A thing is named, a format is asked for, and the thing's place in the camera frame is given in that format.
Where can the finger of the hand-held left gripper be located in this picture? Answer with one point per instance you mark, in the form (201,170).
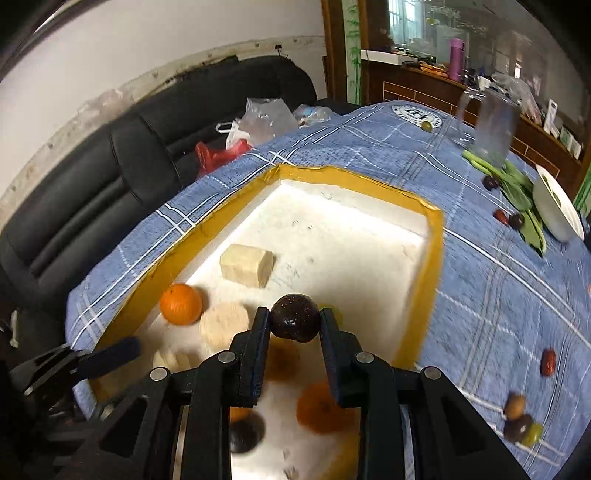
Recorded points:
(111,354)

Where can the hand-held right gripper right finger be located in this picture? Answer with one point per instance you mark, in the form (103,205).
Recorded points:
(339,369)

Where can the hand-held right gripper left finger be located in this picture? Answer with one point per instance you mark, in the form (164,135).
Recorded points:
(254,364)

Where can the small mandarin orange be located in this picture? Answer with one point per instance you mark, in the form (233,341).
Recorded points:
(238,414)

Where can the white foam box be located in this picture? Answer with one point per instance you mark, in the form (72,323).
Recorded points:
(323,240)

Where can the blue plaid tablecloth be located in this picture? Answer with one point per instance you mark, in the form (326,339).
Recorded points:
(485,300)

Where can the black leather sofa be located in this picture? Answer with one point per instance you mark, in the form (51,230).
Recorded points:
(92,184)

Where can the small brown round fruit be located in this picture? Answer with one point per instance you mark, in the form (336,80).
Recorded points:
(515,406)

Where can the large red date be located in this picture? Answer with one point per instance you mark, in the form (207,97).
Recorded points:
(548,362)

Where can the red plastic bag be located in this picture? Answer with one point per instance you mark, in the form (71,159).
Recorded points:
(217,157)

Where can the small red date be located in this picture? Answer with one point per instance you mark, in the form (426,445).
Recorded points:
(501,217)

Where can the white plastic bag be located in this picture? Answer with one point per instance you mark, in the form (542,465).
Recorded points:
(233,134)

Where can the crumpled clear plastic bag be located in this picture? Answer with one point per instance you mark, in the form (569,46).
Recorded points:
(268,117)

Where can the green vegetable leaves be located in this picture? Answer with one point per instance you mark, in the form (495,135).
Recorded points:
(521,198)

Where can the pale blue packet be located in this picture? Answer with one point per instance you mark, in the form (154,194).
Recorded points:
(314,114)

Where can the small green round fruit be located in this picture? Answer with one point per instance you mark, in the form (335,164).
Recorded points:
(427,126)

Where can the white bowl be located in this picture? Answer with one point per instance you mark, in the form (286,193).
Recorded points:
(556,210)

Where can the green vegetable scraps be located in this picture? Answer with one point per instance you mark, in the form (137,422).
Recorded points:
(554,194)

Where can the clear plastic pitcher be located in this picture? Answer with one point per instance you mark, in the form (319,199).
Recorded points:
(494,131)

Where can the wooden counter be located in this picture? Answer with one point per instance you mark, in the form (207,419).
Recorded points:
(415,87)

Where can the bamboo painted pillar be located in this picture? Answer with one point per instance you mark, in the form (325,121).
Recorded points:
(353,50)

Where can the white tube bottle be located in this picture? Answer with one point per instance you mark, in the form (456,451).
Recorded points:
(551,117)

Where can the purple thermos bottle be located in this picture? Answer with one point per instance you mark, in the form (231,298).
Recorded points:
(456,60)

